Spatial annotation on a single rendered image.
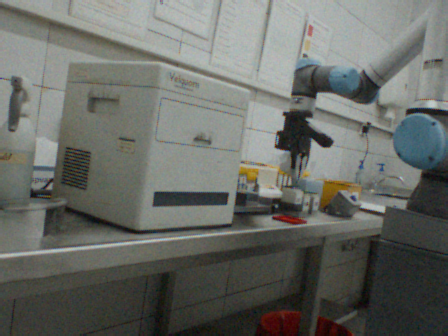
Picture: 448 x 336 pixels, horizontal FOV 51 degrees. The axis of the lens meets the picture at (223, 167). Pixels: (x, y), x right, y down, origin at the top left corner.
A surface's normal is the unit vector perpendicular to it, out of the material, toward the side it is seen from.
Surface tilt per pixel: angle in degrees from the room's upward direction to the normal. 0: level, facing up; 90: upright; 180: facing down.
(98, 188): 90
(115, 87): 90
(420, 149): 95
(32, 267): 91
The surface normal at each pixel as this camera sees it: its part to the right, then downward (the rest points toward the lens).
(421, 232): -0.61, -0.05
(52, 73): 0.78, 0.15
